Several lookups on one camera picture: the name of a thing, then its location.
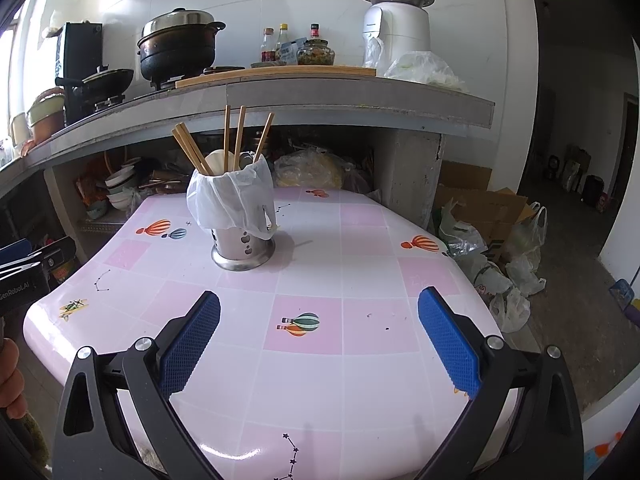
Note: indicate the steel utensil holder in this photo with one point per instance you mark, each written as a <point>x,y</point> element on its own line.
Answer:
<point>242,250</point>

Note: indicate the white fan-shaped rice paddle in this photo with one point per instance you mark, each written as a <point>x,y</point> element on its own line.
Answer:
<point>220,162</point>

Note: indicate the crumpled white plastic bag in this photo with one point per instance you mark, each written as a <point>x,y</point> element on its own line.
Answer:
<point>420,70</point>

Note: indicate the white plastic bag liner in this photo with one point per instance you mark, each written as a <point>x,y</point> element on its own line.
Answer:
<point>225,200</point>

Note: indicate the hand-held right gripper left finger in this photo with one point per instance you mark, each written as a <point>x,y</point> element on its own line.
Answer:
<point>192,340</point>

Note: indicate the black kitchen appliance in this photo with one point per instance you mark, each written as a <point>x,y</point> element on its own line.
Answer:
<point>80,50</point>

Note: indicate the dark sauce bottle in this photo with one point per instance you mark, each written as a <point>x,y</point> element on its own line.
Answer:
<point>268,50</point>

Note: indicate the white mug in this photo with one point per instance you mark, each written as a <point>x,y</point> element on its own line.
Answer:
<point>20,130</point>

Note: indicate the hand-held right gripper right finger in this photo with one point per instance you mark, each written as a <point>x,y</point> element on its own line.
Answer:
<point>447,340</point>

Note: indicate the pile of plastic bags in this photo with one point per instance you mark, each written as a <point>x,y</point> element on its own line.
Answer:
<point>520,270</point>

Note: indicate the small blue bowl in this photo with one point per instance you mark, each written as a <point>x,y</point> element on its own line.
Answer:
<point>96,211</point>

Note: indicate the red-capped sauce bottle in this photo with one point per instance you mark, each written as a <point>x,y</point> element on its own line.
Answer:
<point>314,32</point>

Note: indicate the red packets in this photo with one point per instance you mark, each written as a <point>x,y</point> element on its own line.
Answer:
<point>90,180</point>

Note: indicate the person's left hand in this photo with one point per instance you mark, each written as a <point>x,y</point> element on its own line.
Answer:
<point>11,380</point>

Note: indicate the yellow-capped sauce bottle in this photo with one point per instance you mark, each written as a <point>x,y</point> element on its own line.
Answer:
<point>283,45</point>

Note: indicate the black cooking pot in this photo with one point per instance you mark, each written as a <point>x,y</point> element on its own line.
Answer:
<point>177,55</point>

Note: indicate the stacked orange green basins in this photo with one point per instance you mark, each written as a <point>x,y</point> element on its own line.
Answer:
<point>47,125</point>

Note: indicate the steel pot lid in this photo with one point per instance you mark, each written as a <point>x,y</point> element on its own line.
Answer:
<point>175,20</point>

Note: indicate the window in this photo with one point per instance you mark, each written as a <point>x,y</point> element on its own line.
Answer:
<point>12,70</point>

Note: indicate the thin clear plastic bag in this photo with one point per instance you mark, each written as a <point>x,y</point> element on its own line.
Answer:
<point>359,180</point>

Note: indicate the stack of ceramic bowls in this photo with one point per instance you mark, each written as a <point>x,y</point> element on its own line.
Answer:
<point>122,190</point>

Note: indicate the large steel spoon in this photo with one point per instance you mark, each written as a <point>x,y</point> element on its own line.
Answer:
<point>246,160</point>

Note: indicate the small flat cardboard box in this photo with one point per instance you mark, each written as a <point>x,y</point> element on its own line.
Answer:
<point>465,175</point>

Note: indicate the gas stove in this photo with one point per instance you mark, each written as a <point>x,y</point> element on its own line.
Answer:
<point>160,85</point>

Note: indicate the wooden cutting board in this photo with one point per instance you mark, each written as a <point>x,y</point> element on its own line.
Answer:
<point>225,76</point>

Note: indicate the yellow food plastic bag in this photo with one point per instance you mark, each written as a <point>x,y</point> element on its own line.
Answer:
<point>310,170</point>

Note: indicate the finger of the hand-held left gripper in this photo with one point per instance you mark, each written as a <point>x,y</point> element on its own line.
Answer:
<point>55,257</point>
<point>15,251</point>

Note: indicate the concrete kitchen counter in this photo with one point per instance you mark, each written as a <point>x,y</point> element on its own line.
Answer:
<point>350,95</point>

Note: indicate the white kitchen appliance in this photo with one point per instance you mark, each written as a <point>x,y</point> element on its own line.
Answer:
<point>405,30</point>

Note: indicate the small blue box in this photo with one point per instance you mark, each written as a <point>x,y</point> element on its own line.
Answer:
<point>292,52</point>

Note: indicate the black frying pan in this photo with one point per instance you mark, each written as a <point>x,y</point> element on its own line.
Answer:
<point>105,80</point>

